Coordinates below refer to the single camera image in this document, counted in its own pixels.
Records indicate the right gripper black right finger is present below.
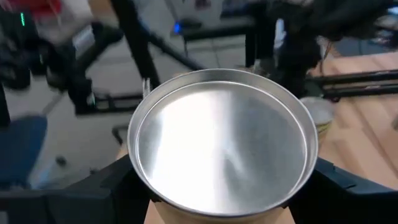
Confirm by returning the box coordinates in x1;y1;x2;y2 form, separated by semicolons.
286;157;398;224

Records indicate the blue chair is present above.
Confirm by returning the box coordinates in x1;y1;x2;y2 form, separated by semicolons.
0;115;48;187

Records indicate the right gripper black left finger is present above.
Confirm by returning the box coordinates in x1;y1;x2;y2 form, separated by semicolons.
0;154;150;224

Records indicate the black metal table frame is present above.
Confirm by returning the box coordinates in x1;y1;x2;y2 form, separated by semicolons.
110;0;276;90

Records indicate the small silver bracket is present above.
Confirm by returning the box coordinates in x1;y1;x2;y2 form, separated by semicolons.
142;77;152;99

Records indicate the red container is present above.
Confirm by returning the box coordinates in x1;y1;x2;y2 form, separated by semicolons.
6;0;63;16

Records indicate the black device with blue light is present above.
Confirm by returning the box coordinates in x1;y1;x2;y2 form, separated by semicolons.
172;18;203;35

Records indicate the black equipment stand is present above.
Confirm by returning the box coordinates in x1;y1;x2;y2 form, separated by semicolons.
0;9;142;116

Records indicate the peach label can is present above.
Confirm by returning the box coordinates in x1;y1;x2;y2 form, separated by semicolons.
126;68;320;224
298;95;336;138

